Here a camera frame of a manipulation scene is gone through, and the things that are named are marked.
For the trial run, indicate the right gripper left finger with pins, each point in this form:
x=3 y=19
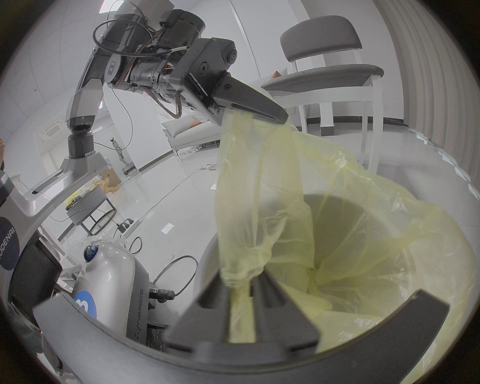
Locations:
x=202 y=318

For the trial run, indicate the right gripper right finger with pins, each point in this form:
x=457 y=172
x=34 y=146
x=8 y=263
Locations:
x=285 y=318

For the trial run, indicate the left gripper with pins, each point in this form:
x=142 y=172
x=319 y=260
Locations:
x=187 y=92

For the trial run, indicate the yellow plastic bag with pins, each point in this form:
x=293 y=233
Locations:
x=262 y=187

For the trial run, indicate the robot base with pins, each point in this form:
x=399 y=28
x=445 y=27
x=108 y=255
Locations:
x=112 y=273

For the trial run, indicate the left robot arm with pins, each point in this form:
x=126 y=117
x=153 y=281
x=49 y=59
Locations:
x=86 y=97

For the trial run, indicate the white trash bin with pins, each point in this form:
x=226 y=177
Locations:
x=208 y=262

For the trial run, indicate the orange pillow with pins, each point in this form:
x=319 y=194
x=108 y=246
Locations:
x=277 y=74

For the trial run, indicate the white chair with grey seat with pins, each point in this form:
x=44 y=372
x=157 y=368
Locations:
x=318 y=37

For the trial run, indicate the small black-framed table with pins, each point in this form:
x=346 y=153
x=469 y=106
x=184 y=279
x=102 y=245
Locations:
x=88 y=204

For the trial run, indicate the white curtain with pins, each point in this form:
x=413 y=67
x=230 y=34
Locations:
x=431 y=75

